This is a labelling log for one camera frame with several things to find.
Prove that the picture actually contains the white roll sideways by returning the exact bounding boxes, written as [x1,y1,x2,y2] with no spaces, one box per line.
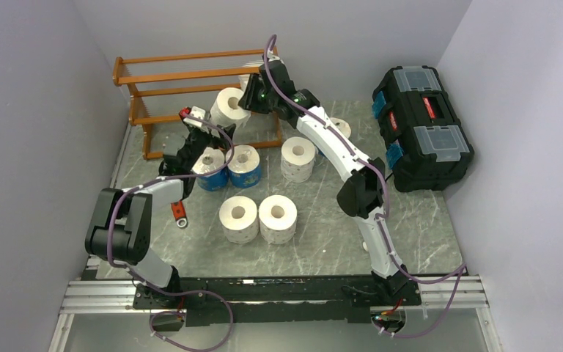
[239,56,282,91]

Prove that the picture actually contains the white roll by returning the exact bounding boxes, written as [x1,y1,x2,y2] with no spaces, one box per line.
[281,136,316,183]
[218,196,259,244]
[210,87,251,128]
[258,195,298,244]

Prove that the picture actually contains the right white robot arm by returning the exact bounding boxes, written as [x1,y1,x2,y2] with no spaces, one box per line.
[239,60,406,304]

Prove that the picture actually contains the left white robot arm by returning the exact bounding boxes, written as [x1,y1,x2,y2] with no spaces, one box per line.
[84,123,237,308]

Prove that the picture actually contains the orange wooden two-tier shelf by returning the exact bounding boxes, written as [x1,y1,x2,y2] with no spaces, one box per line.
[112,49,263,161]

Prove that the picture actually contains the blue wrapped roll left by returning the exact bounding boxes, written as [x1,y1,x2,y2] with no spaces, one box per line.
[192,147,229,191]

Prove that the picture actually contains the blue wrapped roll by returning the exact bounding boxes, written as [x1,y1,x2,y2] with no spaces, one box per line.
[192,147,229,191]
[313,117,351,156]
[225,144,262,188]

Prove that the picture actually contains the blue wrapped roll middle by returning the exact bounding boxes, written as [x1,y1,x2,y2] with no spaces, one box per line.
[225,144,262,188]

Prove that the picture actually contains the blue wrapped roll far right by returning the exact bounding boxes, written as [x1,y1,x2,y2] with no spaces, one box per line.
[313,117,351,156]

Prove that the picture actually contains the black plastic toolbox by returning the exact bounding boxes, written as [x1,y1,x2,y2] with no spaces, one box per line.
[372,65,474,192]

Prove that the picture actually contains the red handled tool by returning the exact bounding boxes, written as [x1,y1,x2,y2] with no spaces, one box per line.
[170,201,188,229]

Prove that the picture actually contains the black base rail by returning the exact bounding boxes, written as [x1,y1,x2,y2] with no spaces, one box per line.
[133,274,422,327]

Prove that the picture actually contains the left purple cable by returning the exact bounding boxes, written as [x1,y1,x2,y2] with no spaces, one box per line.
[106,114,236,352]

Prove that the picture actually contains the purple cable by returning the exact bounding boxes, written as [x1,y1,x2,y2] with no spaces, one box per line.
[106,114,236,352]
[262,34,468,340]

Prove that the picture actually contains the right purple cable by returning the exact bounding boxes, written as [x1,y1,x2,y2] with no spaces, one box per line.
[262,34,468,340]

